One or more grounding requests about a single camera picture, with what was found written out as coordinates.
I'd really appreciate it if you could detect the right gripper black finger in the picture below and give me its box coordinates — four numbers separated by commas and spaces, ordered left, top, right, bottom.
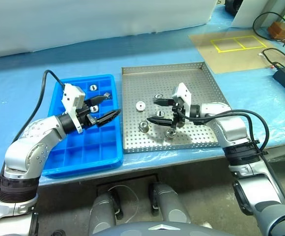
146, 117, 174, 127
152, 98, 175, 107

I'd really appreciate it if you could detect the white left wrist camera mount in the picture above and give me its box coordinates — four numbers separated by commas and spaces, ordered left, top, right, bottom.
61, 83, 86, 134

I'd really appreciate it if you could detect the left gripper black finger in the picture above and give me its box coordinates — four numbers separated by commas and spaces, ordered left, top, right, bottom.
94, 109, 122, 128
84, 94, 111, 106

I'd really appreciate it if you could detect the blue plastic table cover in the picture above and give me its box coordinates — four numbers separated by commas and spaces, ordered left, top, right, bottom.
0, 4, 285, 187

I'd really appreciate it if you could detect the blue compartment tray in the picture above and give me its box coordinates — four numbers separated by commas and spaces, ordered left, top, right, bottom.
41, 74, 124, 179

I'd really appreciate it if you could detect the white panel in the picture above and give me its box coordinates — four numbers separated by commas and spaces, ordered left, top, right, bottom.
230, 0, 285, 28

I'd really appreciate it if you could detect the thin white wire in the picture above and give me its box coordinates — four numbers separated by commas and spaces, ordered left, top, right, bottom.
107, 185, 139, 222

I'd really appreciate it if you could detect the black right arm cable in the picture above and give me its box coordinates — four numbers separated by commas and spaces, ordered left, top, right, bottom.
179, 109, 285, 205

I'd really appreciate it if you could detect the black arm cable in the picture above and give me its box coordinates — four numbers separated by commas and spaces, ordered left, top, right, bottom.
0, 69, 67, 209
179, 109, 285, 205

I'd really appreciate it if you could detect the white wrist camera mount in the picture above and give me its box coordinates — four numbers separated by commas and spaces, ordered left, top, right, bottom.
171, 83, 193, 118
61, 83, 86, 134

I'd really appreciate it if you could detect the black looped cable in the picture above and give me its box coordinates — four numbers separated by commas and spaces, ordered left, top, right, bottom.
252, 11, 285, 44

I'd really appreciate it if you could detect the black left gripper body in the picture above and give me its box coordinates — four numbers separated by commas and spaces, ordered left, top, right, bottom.
76, 99, 98, 128

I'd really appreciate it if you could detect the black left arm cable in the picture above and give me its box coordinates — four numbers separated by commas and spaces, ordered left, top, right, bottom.
0, 69, 67, 209

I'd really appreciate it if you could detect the brown table mat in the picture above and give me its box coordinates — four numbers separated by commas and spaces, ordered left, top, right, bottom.
188, 29, 285, 74

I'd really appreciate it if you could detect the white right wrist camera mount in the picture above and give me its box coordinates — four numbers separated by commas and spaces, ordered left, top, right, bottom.
171, 83, 193, 118

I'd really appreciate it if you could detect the grey rounded robot leg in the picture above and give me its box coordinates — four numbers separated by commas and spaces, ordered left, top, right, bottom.
88, 191, 117, 236
149, 183, 191, 224

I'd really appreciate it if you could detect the large white foam board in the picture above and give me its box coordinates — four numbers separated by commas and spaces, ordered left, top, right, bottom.
0, 0, 218, 59

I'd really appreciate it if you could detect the black adapter cable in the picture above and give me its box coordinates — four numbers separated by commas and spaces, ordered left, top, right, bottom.
262, 47, 285, 70

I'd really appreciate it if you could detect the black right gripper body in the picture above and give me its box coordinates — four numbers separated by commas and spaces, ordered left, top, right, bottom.
171, 96, 190, 129

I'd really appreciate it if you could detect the perforated metal tray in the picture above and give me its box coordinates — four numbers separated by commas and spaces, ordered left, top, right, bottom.
121, 61, 231, 154

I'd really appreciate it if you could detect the grey robot torso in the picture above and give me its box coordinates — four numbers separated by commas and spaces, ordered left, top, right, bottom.
90, 221, 231, 236

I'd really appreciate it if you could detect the brown block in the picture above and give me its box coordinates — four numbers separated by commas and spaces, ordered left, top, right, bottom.
267, 21, 285, 40

